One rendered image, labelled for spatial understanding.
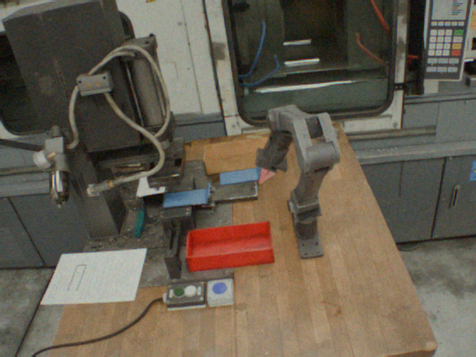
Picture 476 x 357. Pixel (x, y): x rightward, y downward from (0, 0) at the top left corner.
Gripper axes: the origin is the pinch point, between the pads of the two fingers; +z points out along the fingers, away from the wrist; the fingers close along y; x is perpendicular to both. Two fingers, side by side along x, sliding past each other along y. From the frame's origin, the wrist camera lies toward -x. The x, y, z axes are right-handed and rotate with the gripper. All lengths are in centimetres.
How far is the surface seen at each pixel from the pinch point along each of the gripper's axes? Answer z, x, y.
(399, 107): -24, -58, -54
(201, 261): 15.3, 27.2, 10.8
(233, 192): 13.1, -7.2, 5.0
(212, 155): 17.6, -32.6, 14.8
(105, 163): 8.5, 8.8, 47.1
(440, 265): 43, -53, -126
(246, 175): 10.4, -16.4, 1.6
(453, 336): 48, -8, -121
